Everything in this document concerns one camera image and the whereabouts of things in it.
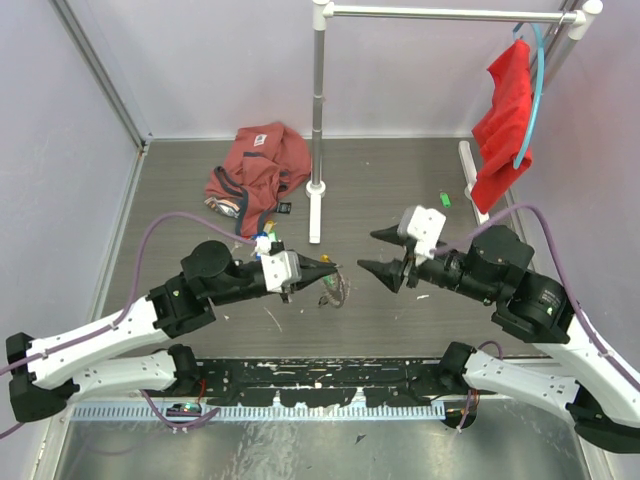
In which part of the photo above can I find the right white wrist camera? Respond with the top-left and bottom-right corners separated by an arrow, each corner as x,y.
398,205 -> 446,259

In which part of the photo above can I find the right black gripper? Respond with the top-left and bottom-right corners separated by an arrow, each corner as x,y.
355,221 -> 495,301

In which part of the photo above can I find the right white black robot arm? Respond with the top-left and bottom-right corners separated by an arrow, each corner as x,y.
358,225 -> 639,454

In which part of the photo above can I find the white metal clothes rack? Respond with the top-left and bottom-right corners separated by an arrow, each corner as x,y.
306,1 -> 604,245

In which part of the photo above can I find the black mounting base plate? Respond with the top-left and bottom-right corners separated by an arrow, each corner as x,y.
144,357 -> 501,409

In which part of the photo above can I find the bright red shirt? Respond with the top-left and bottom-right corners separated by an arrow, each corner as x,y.
471,40 -> 533,214

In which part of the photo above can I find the rust red t-shirt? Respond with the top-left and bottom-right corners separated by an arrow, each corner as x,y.
205,122 -> 312,237

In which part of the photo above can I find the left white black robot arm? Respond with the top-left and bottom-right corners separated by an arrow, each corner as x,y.
6,240 -> 337,423

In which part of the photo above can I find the aluminium frame post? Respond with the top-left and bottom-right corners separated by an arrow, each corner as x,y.
50,0 -> 150,151

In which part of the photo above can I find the grey slotted cable duct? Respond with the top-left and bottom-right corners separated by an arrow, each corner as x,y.
71,400 -> 446,422

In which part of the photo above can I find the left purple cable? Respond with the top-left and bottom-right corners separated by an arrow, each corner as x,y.
0,210 -> 261,440

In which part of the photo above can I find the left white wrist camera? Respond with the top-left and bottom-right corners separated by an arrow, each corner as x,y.
254,237 -> 302,293

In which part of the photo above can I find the light blue clothes hanger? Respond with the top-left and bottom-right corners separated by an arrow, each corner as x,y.
512,22 -> 545,170

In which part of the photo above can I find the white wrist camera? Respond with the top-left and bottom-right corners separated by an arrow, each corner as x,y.
398,205 -> 446,259
254,237 -> 302,293

